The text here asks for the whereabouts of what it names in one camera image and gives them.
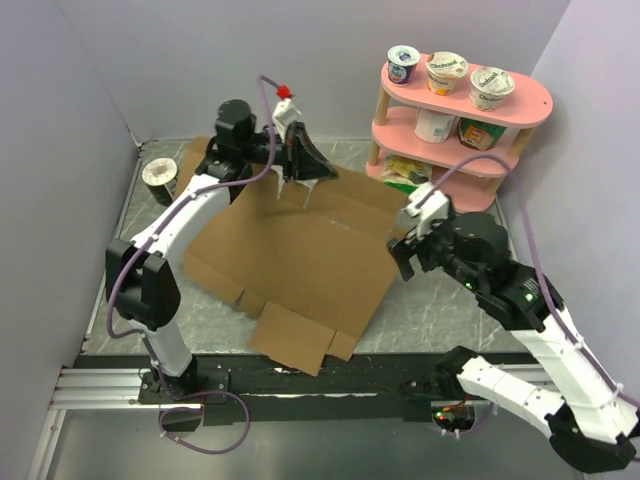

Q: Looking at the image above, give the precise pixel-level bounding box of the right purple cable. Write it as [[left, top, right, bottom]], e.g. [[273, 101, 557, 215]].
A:
[[422, 153, 640, 459]]

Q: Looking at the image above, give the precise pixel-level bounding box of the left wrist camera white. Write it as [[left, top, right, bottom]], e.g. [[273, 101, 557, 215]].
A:
[[272, 98, 301, 128]]

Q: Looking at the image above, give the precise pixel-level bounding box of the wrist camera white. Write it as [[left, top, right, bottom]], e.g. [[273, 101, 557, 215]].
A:
[[402, 182, 451, 239], [272, 98, 301, 128]]

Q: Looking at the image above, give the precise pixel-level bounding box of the pink three-tier shelf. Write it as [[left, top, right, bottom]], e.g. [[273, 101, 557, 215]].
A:
[[364, 52, 555, 216]]

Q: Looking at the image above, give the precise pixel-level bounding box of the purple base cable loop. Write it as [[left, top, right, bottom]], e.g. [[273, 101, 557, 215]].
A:
[[157, 389, 256, 456]]

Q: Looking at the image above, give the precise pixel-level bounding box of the green chips bag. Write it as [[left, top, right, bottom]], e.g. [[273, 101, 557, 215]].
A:
[[380, 155, 432, 194]]

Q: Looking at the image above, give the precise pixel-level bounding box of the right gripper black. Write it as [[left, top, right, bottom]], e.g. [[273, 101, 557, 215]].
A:
[[387, 208, 484, 292]]

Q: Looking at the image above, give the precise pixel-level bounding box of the brown cardboard box sheet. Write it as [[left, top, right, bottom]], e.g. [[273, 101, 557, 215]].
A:
[[177, 135, 409, 377]]

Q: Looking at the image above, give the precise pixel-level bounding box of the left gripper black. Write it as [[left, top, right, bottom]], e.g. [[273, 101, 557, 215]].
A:
[[240, 119, 336, 183]]

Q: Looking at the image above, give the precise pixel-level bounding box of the aluminium frame rail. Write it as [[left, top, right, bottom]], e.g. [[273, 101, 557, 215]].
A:
[[27, 364, 166, 480]]

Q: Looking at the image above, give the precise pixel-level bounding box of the green orange package middle shelf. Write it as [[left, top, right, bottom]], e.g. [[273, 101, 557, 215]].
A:
[[457, 117, 506, 151]]

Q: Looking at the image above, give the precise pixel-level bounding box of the white Chobani yogurt cup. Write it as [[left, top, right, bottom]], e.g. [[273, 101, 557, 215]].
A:
[[469, 66, 516, 111]]

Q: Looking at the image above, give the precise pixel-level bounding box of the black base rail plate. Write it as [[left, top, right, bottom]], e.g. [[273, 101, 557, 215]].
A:
[[138, 353, 465, 426]]

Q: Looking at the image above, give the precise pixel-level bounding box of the white cup middle shelf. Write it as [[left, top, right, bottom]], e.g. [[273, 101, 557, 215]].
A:
[[414, 108, 457, 143]]

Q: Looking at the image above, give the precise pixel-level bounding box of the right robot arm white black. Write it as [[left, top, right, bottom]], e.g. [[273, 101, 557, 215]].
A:
[[387, 212, 639, 474]]

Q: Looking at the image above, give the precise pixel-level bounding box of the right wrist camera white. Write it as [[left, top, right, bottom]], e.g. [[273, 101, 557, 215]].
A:
[[402, 182, 451, 239]]

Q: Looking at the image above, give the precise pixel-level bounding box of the orange Chobani yogurt cup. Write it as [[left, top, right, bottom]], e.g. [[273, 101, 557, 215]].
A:
[[426, 51, 469, 96]]

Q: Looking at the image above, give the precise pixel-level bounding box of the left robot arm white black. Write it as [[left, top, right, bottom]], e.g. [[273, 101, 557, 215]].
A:
[[105, 94, 338, 402]]

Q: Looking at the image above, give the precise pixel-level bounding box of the black white can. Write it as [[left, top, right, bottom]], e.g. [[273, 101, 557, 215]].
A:
[[141, 158, 178, 207]]

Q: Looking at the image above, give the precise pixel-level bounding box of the blue white yogurt cup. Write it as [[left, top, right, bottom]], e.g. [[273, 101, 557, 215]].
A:
[[387, 45, 421, 86]]

